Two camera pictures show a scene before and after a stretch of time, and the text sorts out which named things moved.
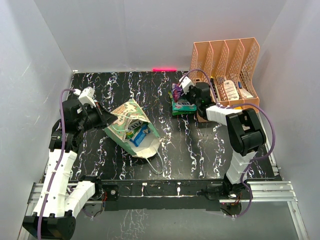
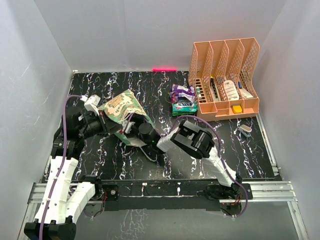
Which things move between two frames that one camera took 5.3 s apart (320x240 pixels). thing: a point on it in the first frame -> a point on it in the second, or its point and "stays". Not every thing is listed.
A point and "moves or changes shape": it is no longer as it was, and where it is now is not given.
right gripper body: x=191 y=96 -> x=136 y=131
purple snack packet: x=177 y=91 stays
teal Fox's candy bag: x=183 y=107 stays
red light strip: x=164 y=69 stays
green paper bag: x=132 y=132 moves or changes shape
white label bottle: x=231 y=90 stays
